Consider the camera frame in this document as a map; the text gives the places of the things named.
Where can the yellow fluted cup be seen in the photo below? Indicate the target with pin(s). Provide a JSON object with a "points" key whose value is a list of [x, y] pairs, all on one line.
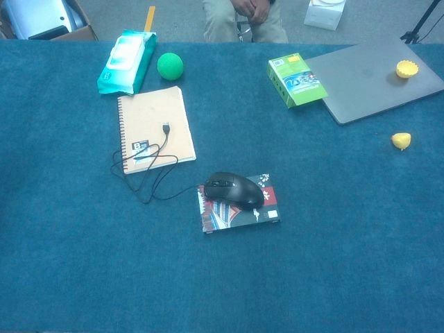
{"points": [[406, 69]]}

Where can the blue table cloth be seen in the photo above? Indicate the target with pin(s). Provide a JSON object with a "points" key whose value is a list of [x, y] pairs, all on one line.
{"points": [[222, 243]]}

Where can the metal stool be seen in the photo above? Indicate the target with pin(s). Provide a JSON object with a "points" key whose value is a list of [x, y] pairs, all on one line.
{"points": [[244, 30]]}

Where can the white box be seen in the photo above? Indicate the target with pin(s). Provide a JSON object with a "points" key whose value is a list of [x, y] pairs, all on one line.
{"points": [[324, 14]]}

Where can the yellow ruler strip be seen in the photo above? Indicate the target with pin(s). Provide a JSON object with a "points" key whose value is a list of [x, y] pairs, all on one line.
{"points": [[149, 18]]}

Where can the green ball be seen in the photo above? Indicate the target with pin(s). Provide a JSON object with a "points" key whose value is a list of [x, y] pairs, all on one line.
{"points": [[170, 66]]}

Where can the cardboard box with grey device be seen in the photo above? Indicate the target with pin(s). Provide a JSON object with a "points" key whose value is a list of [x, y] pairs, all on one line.
{"points": [[45, 19]]}

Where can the green cardboard box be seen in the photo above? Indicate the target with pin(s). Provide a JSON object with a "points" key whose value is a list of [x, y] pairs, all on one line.
{"points": [[295, 82]]}

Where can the teal wet wipes pack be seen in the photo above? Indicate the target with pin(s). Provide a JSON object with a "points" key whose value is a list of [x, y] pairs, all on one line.
{"points": [[125, 64]]}

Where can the seated person in khaki trousers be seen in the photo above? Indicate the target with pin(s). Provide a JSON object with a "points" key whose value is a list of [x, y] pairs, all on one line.
{"points": [[222, 24]]}

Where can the tan spiral notebook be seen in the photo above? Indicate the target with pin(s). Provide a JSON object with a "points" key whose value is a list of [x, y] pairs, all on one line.
{"points": [[155, 128]]}

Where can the grey closed laptop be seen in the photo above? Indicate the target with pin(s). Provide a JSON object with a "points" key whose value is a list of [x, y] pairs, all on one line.
{"points": [[371, 80]]}

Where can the black computer mouse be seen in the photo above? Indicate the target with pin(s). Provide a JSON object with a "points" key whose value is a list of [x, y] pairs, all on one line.
{"points": [[234, 190]]}

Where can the yellow lemon-shaped toy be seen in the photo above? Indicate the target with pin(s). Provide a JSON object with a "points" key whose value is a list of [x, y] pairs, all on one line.
{"points": [[401, 139]]}

